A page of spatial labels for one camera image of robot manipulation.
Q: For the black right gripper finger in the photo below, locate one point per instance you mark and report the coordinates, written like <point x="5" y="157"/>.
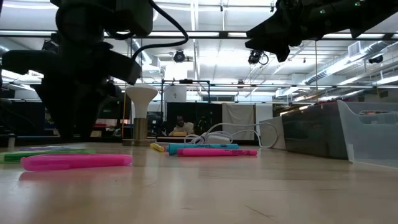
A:
<point x="273" y="29"/>
<point x="280" y="45"/>

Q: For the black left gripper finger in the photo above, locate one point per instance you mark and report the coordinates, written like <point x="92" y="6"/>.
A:
<point x="73" y="115"/>
<point x="42" y="99"/>

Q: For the pink chunky highlighter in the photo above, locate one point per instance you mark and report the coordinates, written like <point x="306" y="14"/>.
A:
<point x="74" y="161"/>

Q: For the green chunky highlighter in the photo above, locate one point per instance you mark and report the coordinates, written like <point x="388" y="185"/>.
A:
<point x="46" y="154"/>

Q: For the purple chunky highlighter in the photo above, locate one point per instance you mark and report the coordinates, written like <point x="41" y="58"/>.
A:
<point x="34" y="148"/>

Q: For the short yellow highlighter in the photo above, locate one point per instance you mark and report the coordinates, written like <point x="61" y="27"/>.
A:
<point x="157" y="147"/>

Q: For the pink slim highlighter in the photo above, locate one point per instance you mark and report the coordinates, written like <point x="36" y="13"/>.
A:
<point x="214" y="152"/>

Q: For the teal slim highlighter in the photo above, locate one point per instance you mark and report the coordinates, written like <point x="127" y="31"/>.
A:
<point x="202" y="146"/>

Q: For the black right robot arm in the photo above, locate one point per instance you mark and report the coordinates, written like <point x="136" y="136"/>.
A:
<point x="379" y="12"/>

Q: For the black background monitor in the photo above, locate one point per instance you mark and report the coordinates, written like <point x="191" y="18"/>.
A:
<point x="119" y="109"/>

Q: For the small grey cylinder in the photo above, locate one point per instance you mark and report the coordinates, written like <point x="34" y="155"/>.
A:
<point x="11" y="141"/>

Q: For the white mushroom table lamp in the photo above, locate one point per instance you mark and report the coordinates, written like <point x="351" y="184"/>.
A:
<point x="141" y="93"/>

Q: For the grey hanging cloth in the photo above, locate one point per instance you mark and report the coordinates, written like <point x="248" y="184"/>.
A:
<point x="238" y="118"/>

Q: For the dark brown plastic bin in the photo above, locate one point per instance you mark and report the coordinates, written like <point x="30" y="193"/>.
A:
<point x="314" y="130"/>

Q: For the yellow box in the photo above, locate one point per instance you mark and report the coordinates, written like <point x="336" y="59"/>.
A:
<point x="179" y="133"/>

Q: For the person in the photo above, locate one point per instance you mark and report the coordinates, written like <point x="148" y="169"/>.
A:
<point x="183" y="127"/>

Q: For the clear plastic bin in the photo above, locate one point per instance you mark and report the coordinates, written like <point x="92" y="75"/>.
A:
<point x="370" y="140"/>

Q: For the black ceiling camera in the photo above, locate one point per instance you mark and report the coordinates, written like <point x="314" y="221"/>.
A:
<point x="179" y="56"/>
<point x="375" y="59"/>
<point x="255" y="57"/>

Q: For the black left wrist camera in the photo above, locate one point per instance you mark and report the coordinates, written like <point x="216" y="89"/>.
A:
<point x="122" y="68"/>

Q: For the black overhead frame beam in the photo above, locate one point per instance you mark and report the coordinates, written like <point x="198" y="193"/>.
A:
<point x="202" y="34"/>

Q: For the black background rig frame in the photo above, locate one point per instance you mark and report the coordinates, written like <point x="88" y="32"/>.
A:
<point x="186" y="81"/>

